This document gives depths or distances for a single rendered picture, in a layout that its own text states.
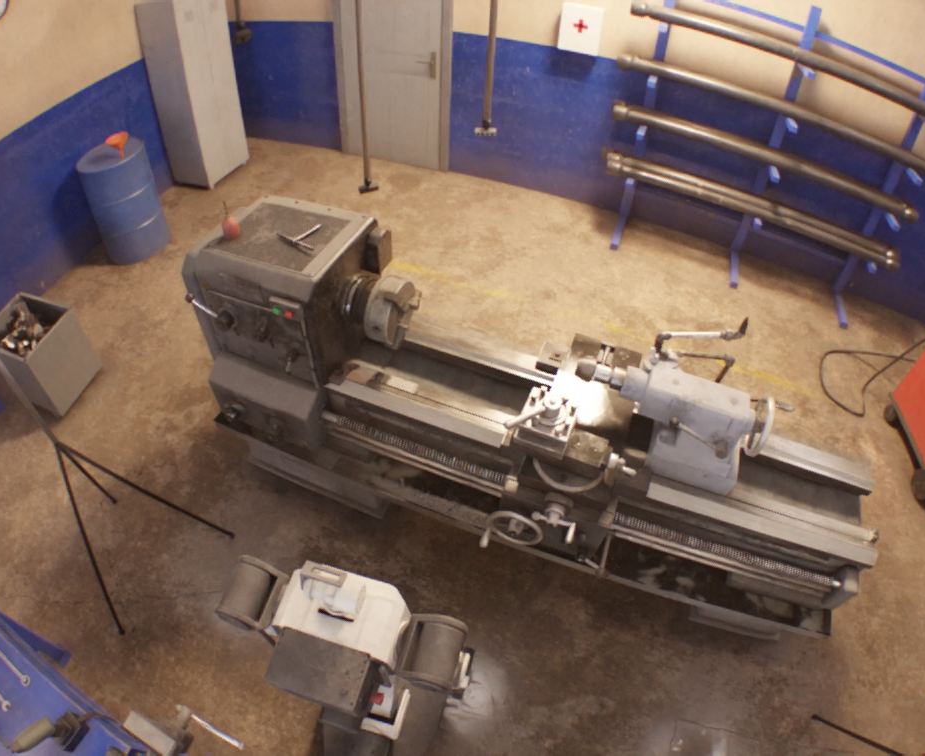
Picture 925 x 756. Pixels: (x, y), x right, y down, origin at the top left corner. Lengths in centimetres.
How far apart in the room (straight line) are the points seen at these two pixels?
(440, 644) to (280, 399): 139
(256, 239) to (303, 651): 149
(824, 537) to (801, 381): 203
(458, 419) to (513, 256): 237
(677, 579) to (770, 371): 202
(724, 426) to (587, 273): 248
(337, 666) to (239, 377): 150
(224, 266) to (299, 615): 134
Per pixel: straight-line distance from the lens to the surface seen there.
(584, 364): 196
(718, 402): 197
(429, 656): 117
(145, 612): 297
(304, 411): 224
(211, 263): 218
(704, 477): 207
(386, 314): 201
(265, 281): 202
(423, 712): 237
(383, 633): 119
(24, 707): 212
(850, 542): 237
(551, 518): 187
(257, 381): 236
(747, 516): 216
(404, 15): 499
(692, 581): 247
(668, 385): 194
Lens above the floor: 251
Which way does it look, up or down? 49 degrees down
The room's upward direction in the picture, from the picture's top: 3 degrees clockwise
